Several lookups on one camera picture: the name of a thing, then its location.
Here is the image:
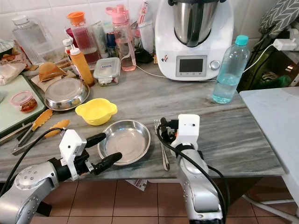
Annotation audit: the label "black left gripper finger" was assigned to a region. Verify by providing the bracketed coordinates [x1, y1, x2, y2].
[85, 133, 107, 148]
[93, 152, 124, 176]

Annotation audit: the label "steel fork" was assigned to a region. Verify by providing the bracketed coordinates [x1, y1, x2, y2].
[153, 119, 170, 171]

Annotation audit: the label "yellow plastic bowl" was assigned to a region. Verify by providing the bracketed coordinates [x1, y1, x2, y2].
[75, 98, 118, 126]

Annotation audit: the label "round stainless steel plate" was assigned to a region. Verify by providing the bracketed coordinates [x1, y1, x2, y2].
[98, 119, 152, 166]
[44, 77, 90, 112]

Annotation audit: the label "printed paper scrap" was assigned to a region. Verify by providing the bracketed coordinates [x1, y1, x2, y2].
[125, 179, 148, 192]

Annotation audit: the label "steel tongs with orange tips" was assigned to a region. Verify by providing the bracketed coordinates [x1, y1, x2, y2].
[0, 109, 54, 144]
[12, 119, 71, 156]

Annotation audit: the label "glass container with grey lid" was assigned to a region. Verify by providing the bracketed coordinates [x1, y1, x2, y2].
[93, 57, 121, 86]

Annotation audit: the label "orange squeeze sauce bottle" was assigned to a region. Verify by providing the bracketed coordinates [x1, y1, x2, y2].
[69, 47, 95, 87]

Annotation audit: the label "brown bread piece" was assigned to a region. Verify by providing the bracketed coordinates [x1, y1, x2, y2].
[37, 62, 69, 83]

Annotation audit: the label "white kitchen cooking machine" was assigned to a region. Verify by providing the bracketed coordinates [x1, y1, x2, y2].
[154, 0, 235, 81]

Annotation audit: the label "small round pink lidded container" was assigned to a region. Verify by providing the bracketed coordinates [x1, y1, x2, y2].
[9, 91, 38, 113]

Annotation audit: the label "clear water bottle teal cap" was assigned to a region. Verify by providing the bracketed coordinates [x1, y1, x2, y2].
[212, 35, 250, 105]

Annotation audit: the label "pale green cutting board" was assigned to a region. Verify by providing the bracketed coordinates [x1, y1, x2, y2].
[0, 75, 48, 137]

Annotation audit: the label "pink drinking bottle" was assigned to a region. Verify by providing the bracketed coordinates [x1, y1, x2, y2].
[106, 5, 137, 72]

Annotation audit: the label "small white capped bottle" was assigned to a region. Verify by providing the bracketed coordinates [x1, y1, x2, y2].
[63, 38, 76, 63]

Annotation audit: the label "blue drink can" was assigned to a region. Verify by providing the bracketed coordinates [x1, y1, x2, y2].
[106, 32, 119, 57]

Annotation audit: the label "orange capped red liquid bottle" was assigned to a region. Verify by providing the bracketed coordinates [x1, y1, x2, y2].
[66, 12, 99, 65]

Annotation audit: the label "white side table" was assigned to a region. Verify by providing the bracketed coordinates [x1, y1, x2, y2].
[239, 86, 299, 207]

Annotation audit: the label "clear plastic bag white contents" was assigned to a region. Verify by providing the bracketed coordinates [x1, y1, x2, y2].
[0, 62, 28, 85]

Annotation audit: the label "clear plastic jug white lid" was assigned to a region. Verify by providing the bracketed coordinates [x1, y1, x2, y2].
[12, 15, 53, 66]

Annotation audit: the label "colourful snack bag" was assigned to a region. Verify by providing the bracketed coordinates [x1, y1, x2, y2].
[0, 40, 28, 64]

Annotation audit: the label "white power adapter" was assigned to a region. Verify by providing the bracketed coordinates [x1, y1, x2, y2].
[272, 38, 299, 52]

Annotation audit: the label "grey patterned cloth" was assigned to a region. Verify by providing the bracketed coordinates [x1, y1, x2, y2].
[258, 0, 299, 38]

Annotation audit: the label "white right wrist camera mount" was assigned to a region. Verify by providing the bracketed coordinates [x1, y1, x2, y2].
[171, 114, 201, 151]

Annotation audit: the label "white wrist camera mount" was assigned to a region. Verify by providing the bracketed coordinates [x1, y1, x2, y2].
[58, 129, 88, 182]
[171, 114, 201, 151]

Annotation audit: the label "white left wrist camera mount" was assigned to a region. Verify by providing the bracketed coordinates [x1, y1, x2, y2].
[58, 129, 88, 182]

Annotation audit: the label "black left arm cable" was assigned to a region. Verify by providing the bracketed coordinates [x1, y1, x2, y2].
[0, 127, 64, 196]

